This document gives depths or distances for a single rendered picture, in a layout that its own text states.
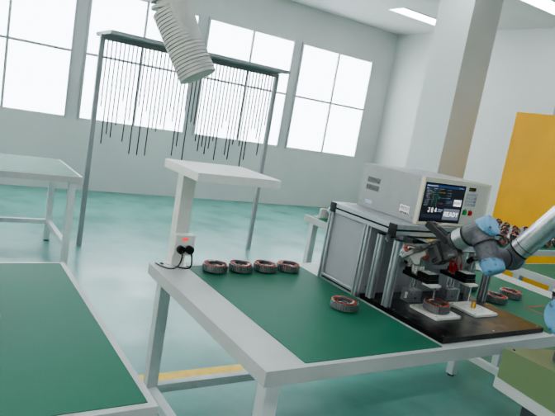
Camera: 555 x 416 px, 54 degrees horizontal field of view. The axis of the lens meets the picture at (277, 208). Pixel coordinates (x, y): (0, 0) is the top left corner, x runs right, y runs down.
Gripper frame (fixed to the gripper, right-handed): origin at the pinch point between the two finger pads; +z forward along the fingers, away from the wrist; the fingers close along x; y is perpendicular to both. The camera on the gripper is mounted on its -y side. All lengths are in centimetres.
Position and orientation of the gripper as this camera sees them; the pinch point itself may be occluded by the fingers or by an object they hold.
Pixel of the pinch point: (413, 255)
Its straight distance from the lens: 217.2
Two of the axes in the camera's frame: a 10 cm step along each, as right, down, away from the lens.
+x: 7.9, 0.5, 6.1
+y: 2.2, 9.1, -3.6
